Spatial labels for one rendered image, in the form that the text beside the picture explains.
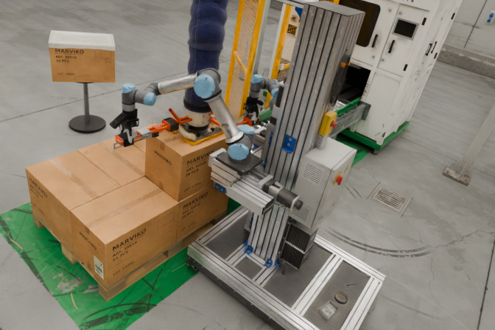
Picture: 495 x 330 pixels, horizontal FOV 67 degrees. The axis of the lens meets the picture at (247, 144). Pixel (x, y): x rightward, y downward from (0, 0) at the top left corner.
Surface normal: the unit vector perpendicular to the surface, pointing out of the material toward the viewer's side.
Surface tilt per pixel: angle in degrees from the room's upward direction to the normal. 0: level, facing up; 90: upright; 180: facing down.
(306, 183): 90
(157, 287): 0
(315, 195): 90
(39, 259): 0
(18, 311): 0
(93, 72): 90
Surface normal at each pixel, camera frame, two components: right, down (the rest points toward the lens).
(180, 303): 0.17, -0.84
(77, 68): 0.34, 0.54
